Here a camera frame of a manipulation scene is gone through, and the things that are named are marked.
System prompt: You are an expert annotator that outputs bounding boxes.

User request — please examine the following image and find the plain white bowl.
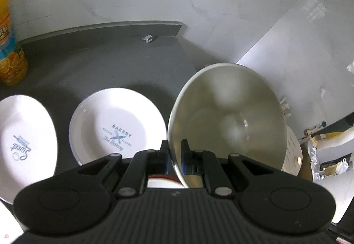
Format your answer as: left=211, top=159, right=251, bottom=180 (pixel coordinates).
left=147, top=177, right=184, bottom=189

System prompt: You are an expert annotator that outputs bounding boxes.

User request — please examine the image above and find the white Bakery plate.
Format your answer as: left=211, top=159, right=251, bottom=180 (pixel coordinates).
left=68, top=88, right=167, bottom=165

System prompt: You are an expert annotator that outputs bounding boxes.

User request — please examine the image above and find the white bowl with printed base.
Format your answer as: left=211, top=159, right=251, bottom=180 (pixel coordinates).
left=167, top=63, right=287, bottom=188

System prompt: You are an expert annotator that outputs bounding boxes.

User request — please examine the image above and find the white Sweet plate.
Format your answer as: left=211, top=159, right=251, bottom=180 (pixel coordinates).
left=1, top=95, right=58, bottom=204

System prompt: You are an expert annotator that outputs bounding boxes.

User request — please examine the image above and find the white rice cooker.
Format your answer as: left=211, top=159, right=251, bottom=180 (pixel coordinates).
left=281, top=126, right=303, bottom=176

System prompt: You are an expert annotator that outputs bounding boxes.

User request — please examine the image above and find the small white clip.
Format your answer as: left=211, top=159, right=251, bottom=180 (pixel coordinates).
left=142, top=34, right=154, bottom=44

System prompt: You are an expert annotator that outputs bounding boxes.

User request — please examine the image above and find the orange juice bottle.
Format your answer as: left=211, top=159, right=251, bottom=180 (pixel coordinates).
left=0, top=0, right=28, bottom=86

